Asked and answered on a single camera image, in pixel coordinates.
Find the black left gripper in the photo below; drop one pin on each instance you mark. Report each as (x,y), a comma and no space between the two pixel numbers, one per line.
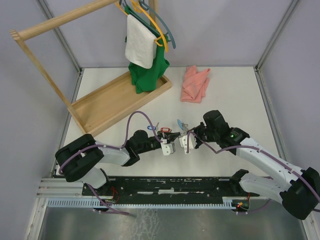
(170,136)

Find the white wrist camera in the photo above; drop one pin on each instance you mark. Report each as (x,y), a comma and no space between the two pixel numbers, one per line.
(187,143)
(167,147)

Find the grey-blue hanger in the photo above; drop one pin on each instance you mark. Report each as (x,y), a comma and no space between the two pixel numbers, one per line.
(162,25)

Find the yellow hanger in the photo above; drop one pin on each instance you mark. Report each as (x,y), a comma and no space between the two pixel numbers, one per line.
(152,22)

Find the white cable duct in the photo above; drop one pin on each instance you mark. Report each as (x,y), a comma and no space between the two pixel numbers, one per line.
(96,204)

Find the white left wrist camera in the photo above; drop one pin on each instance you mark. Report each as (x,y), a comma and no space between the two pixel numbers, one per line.
(167,147)

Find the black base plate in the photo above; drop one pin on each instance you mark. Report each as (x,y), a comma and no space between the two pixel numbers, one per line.
(145,189)

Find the key with red tag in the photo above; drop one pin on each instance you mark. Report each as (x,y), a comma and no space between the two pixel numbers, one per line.
(165,131)

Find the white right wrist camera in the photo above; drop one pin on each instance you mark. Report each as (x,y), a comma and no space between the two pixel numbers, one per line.
(187,143)

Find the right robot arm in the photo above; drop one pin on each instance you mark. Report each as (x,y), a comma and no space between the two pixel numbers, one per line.
(297,189)

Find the pink cloth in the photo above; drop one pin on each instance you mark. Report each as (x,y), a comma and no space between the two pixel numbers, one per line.
(195,84)

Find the wooden clothes rack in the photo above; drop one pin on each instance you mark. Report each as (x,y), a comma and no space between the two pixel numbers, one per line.
(99,105)

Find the key with blue window tag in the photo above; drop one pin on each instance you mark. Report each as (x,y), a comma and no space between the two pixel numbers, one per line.
(153,127)

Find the aluminium frame rail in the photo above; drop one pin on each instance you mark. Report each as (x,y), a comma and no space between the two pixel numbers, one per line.
(44,6)

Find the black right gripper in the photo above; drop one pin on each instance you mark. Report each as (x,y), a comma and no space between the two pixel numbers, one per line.
(195,130)

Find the white towel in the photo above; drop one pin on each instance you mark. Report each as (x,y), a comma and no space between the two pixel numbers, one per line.
(140,43)

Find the green shirt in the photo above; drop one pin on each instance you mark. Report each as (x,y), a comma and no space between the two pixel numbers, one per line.
(145,80)

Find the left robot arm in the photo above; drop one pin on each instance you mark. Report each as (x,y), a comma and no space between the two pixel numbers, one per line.
(78,159)

